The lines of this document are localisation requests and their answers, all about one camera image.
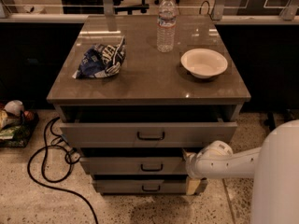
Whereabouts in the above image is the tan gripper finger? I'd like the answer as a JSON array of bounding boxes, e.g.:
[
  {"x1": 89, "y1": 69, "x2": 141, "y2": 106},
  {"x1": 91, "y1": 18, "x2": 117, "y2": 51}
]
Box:
[
  {"x1": 186, "y1": 177, "x2": 200, "y2": 195},
  {"x1": 182, "y1": 148, "x2": 196, "y2": 161}
]

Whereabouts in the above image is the black stand leg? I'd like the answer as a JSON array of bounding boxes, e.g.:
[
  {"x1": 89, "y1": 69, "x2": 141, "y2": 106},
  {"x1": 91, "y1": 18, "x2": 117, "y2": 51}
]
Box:
[{"x1": 264, "y1": 112, "x2": 277, "y2": 131}]

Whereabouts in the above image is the clear plastic water bottle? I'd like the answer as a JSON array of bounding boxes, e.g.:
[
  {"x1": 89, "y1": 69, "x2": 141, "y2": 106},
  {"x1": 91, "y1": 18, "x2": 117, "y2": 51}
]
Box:
[{"x1": 157, "y1": 0, "x2": 176, "y2": 52}]

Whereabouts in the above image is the grey drawer cabinet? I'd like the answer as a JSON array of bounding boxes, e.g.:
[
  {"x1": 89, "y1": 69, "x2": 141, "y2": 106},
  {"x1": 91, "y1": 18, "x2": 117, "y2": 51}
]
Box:
[{"x1": 46, "y1": 14, "x2": 251, "y2": 195}]

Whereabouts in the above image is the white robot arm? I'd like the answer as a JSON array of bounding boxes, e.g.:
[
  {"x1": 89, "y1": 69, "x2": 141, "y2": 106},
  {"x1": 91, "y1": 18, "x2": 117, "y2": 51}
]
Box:
[{"x1": 183, "y1": 119, "x2": 299, "y2": 224}]

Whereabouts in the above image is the blue white chip bag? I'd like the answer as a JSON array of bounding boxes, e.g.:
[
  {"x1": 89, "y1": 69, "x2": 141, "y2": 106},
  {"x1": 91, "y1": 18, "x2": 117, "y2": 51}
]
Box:
[{"x1": 72, "y1": 36, "x2": 126, "y2": 79}]

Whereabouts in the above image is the grey drawer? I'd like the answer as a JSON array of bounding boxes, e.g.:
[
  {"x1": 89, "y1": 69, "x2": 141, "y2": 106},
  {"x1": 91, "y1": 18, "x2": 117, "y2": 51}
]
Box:
[
  {"x1": 80, "y1": 147, "x2": 201, "y2": 175},
  {"x1": 92, "y1": 173, "x2": 208, "y2": 195},
  {"x1": 61, "y1": 105, "x2": 237, "y2": 147}
]

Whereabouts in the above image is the white bowl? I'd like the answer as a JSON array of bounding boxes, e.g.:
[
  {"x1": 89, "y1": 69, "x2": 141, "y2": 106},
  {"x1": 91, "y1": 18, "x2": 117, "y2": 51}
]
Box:
[{"x1": 180, "y1": 49, "x2": 228, "y2": 79}]

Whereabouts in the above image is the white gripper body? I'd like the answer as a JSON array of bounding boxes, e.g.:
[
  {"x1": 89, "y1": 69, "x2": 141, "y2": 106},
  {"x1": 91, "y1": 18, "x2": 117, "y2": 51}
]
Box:
[{"x1": 185, "y1": 154, "x2": 204, "y2": 179}]

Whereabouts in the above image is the tray of assorted objects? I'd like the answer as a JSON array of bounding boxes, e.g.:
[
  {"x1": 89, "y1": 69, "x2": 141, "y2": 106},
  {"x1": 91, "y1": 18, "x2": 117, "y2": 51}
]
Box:
[{"x1": 0, "y1": 100, "x2": 39, "y2": 148}]

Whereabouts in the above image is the black floor cable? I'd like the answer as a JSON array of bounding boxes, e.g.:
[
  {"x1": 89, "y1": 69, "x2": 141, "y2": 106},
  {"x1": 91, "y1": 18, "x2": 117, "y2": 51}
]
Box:
[{"x1": 26, "y1": 116, "x2": 100, "y2": 224}]

